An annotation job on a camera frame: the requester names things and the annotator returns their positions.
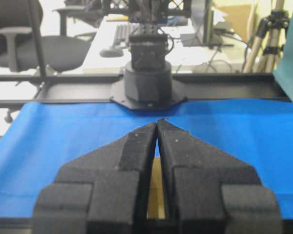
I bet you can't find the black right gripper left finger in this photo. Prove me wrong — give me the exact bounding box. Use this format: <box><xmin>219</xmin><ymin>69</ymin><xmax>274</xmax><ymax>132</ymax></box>
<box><xmin>33</xmin><ymin>122</ymin><xmax>157</xmax><ymax>234</ymax></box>

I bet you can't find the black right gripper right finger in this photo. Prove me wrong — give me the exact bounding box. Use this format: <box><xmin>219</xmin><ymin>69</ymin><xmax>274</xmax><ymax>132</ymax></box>
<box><xmin>157</xmin><ymin>119</ymin><xmax>282</xmax><ymax>234</ymax></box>

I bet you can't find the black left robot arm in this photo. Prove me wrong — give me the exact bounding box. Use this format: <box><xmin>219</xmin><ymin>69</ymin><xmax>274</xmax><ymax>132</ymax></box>
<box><xmin>32</xmin><ymin>0</ymin><xmax>185</xmax><ymax>234</ymax></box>

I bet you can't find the cardboard box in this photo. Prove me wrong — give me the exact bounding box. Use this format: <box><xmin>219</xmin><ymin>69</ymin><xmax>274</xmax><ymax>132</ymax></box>
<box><xmin>147</xmin><ymin>157</ymin><xmax>166</xmax><ymax>219</ymax></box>

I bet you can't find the blue table cloth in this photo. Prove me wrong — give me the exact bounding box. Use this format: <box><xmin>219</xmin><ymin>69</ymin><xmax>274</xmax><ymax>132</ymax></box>
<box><xmin>0</xmin><ymin>99</ymin><xmax>293</xmax><ymax>219</ymax></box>

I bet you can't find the computer keyboard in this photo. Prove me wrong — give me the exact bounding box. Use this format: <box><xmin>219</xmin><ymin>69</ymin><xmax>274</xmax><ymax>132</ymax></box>
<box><xmin>112</xmin><ymin>23</ymin><xmax>135</xmax><ymax>46</ymax></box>

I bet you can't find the black office chair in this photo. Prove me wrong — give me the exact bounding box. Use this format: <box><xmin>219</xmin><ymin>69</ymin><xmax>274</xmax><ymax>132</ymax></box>
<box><xmin>0</xmin><ymin>0</ymin><xmax>91</xmax><ymax>73</ymax></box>

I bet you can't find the computer monitor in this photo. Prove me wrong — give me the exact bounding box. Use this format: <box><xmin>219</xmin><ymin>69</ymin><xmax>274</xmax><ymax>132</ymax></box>
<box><xmin>180</xmin><ymin>0</ymin><xmax>232</xmax><ymax>48</ymax></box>

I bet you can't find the black aluminium frame rail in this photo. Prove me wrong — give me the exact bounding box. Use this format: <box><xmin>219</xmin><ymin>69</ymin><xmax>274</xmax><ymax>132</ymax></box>
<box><xmin>0</xmin><ymin>73</ymin><xmax>290</xmax><ymax>110</ymax></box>

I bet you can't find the camera tripod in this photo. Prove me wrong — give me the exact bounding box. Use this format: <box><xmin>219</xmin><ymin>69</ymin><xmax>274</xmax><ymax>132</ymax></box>
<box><xmin>242</xmin><ymin>0</ymin><xmax>290</xmax><ymax>73</ymax></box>

